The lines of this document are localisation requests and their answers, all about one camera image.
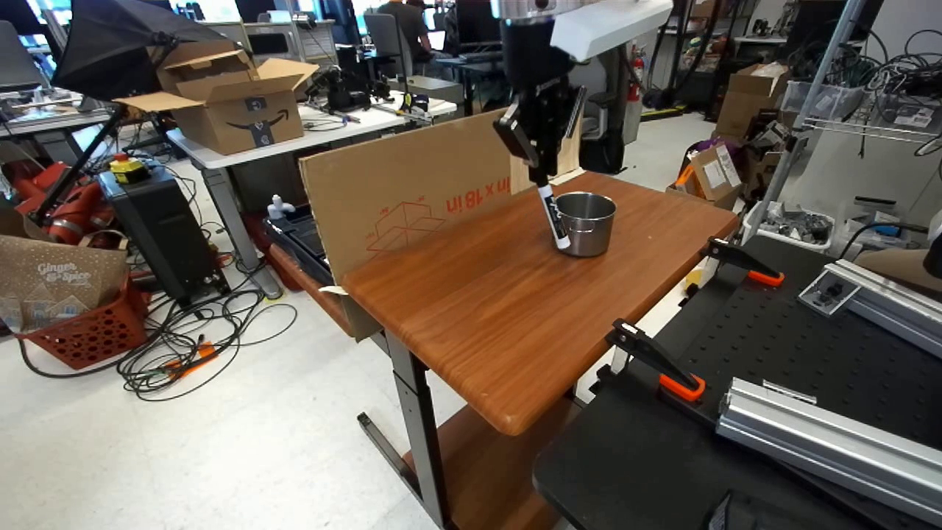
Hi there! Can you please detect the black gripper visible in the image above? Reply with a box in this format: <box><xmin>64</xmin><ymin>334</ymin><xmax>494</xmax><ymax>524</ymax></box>
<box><xmin>491</xmin><ymin>76</ymin><xmax>585</xmax><ymax>190</ymax></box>

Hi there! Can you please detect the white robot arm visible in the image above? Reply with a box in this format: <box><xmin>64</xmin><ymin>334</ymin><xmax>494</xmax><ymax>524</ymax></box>
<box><xmin>494</xmin><ymin>0</ymin><xmax>673</xmax><ymax>191</ymax></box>

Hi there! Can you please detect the small steel pot cup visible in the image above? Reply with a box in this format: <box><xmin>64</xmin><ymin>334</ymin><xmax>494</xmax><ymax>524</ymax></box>
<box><xmin>554</xmin><ymin>191</ymin><xmax>614</xmax><ymax>260</ymax></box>

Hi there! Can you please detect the long brown cardboard panel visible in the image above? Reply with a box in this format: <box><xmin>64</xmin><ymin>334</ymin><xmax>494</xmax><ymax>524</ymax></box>
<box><xmin>296</xmin><ymin>113</ymin><xmax>522</xmax><ymax>282</ymax></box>

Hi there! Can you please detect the far orange black clamp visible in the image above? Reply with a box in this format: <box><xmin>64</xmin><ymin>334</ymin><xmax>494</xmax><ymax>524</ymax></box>
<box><xmin>707</xmin><ymin>240</ymin><xmax>786</xmax><ymax>288</ymax></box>

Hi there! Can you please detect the orange black clamp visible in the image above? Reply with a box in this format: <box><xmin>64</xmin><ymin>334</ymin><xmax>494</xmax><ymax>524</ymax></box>
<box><xmin>707</xmin><ymin>240</ymin><xmax>786</xmax><ymax>288</ymax></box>
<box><xmin>605</xmin><ymin>321</ymin><xmax>707</xmax><ymax>405</ymax></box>

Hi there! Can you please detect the white side table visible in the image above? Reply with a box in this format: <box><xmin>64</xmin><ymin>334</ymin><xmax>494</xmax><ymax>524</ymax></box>
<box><xmin>161</xmin><ymin>100</ymin><xmax>414</xmax><ymax>297</ymax></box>

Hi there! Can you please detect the near orange black clamp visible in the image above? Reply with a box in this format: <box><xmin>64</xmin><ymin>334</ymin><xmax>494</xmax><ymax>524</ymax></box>
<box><xmin>605</xmin><ymin>321</ymin><xmax>707</xmax><ymax>405</ymax></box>

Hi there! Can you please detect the open amazon cardboard box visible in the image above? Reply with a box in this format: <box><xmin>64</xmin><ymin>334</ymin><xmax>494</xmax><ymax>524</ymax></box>
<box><xmin>121</xmin><ymin>50</ymin><xmax>318</xmax><ymax>153</ymax></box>

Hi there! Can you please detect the black box with emergency button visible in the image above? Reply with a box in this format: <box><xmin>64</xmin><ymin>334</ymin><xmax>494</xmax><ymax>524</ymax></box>
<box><xmin>96</xmin><ymin>162</ymin><xmax>226</xmax><ymax>306</ymax></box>

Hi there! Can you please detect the black softbox light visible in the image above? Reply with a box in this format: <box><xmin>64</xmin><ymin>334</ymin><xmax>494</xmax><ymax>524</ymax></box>
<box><xmin>53</xmin><ymin>0</ymin><xmax>230</xmax><ymax>100</ymax></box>

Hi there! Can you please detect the red plastic basket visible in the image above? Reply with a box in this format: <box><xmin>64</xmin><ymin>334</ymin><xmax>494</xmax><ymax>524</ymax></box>
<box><xmin>26</xmin><ymin>282</ymin><xmax>149</xmax><ymax>372</ymax></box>

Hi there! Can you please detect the brown paper bag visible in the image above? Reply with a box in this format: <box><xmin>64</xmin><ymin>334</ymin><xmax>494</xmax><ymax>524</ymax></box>
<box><xmin>0</xmin><ymin>237</ymin><xmax>127</xmax><ymax>334</ymax></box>

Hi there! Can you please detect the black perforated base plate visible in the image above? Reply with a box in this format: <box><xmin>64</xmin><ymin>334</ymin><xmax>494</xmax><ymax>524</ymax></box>
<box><xmin>535</xmin><ymin>240</ymin><xmax>942</xmax><ymax>530</ymax></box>

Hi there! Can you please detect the short aluminium extrusion bracket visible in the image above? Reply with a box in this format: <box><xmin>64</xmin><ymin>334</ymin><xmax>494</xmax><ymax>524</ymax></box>
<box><xmin>797</xmin><ymin>260</ymin><xmax>942</xmax><ymax>359</ymax></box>

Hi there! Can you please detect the long aluminium extrusion rail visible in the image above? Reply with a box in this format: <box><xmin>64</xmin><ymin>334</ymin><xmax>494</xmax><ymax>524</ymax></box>
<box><xmin>716</xmin><ymin>381</ymin><xmax>942</xmax><ymax>524</ymax></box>

